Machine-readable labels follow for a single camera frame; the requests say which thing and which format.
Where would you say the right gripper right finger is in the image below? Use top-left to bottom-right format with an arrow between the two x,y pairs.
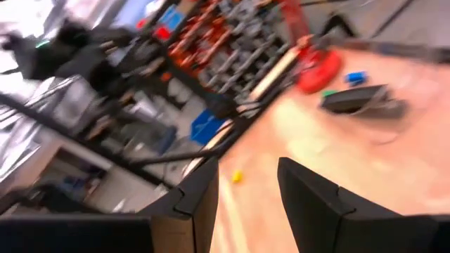
277,157 -> 439,253

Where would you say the black stapler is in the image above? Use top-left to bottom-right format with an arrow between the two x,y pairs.
320,84 -> 390,115

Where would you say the blue mini stapler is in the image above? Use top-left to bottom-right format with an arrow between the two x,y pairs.
345,71 -> 368,86

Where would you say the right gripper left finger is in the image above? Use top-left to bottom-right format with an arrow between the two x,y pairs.
139,157 -> 219,253

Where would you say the parts shelf with red bins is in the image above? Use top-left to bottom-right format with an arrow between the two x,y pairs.
133,0 -> 300,106

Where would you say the blue storage bin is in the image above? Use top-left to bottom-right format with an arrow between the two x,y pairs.
191,108 -> 228,145

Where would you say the red desk lamp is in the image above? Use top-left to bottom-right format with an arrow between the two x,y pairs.
279,0 -> 342,95

